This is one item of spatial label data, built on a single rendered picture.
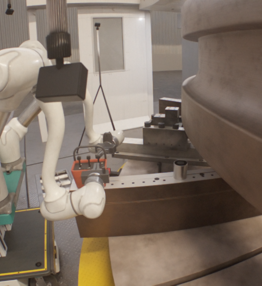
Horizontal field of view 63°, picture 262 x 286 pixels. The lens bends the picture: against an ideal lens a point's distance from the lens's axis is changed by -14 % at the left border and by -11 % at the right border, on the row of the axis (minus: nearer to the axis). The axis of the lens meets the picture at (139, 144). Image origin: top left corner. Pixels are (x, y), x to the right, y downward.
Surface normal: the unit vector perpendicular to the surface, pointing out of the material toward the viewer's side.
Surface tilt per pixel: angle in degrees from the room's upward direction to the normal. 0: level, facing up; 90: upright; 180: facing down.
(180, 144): 90
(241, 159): 90
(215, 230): 0
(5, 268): 0
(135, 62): 90
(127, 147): 72
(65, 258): 0
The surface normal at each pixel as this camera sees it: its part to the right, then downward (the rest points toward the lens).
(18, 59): 0.81, -0.38
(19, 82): 0.88, 0.44
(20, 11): 0.44, 0.33
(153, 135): -0.29, 0.37
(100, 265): -0.04, -0.93
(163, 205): 0.10, 0.37
